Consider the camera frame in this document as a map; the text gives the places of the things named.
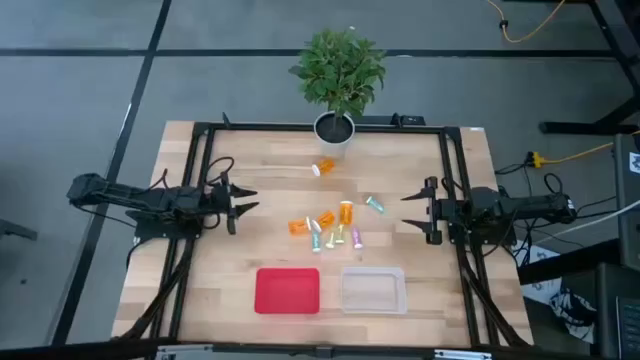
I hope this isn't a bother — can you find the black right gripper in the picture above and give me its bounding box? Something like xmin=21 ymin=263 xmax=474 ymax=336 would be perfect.
xmin=400 ymin=175 xmax=459 ymax=246

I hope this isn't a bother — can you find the white black patterned bag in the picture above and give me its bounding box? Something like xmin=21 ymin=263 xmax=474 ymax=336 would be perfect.
xmin=519 ymin=239 xmax=599 ymax=345

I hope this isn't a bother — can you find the white plant pot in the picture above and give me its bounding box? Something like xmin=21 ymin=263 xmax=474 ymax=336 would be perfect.
xmin=313 ymin=110 xmax=357 ymax=160

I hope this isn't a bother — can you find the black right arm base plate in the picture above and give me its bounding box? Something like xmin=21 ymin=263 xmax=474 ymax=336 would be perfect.
xmin=447 ymin=199 xmax=519 ymax=247

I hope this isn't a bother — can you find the red plastic bin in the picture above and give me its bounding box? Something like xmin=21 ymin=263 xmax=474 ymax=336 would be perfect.
xmin=253 ymin=267 xmax=321 ymax=316

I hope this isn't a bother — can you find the clear plastic bin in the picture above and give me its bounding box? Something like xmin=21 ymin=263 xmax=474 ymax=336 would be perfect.
xmin=340 ymin=265 xmax=409 ymax=316

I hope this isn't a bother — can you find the black equipment box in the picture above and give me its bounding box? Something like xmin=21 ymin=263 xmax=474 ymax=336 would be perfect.
xmin=594 ymin=262 xmax=640 ymax=360

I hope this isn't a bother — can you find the black desk leg frame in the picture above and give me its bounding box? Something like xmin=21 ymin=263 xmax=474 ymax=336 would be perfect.
xmin=538 ymin=0 xmax=640 ymax=136

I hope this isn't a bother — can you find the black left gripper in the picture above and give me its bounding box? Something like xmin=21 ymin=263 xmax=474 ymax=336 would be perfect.
xmin=208 ymin=172 xmax=261 ymax=236

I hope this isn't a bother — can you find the grey computer tower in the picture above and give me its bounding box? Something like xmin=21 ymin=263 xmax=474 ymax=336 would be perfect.
xmin=613 ymin=132 xmax=640 ymax=271

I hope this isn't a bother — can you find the yellow extension cord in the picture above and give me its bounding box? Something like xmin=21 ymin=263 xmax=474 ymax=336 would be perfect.
xmin=485 ymin=0 xmax=567 ymax=44

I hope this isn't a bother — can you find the yellow cord with plug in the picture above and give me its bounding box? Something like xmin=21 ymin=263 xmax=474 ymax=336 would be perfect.
xmin=530 ymin=128 xmax=640 ymax=169

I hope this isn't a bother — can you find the black metal table frame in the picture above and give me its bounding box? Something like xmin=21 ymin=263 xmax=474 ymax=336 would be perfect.
xmin=112 ymin=112 xmax=534 ymax=349

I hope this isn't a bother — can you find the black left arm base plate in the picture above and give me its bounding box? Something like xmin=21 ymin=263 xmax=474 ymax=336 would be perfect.
xmin=133 ymin=208 xmax=205 ymax=241

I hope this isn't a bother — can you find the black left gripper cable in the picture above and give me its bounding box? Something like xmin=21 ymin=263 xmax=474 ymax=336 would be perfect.
xmin=202 ymin=155 xmax=236 ymax=187

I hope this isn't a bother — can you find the green leafy plant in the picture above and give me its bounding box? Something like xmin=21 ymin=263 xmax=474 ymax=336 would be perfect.
xmin=288 ymin=27 xmax=388 ymax=119

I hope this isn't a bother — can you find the black bracket device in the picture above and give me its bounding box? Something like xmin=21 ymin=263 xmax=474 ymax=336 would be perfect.
xmin=357 ymin=112 xmax=427 ymax=127

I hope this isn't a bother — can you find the white cable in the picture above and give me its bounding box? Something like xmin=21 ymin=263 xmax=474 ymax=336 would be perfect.
xmin=532 ymin=198 xmax=640 ymax=246

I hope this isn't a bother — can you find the grey furniture leg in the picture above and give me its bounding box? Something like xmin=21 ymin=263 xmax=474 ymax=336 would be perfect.
xmin=0 ymin=218 xmax=39 ymax=242

